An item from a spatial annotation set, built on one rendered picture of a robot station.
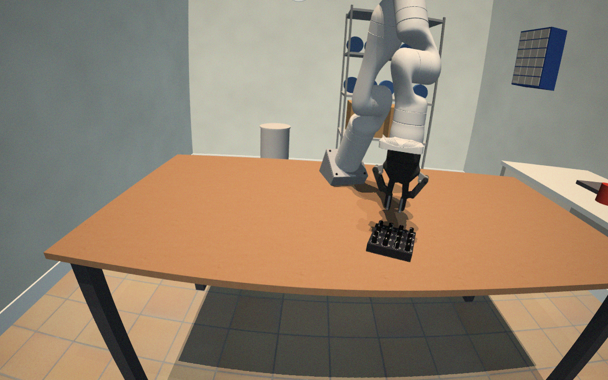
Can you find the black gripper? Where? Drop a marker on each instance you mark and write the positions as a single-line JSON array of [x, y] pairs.
[[400, 173]]

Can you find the black knob box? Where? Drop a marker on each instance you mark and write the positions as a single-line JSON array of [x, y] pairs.
[[398, 243]]

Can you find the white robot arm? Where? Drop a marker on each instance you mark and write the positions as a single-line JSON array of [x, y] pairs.
[[386, 33]]

